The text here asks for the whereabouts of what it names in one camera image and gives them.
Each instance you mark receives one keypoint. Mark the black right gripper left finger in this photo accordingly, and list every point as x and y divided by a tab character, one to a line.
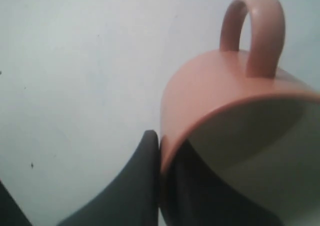
131	199

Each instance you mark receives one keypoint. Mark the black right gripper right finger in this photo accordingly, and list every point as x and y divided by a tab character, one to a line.
193	195

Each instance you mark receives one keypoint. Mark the terracotta ceramic mug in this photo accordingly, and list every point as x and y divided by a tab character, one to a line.
256	126

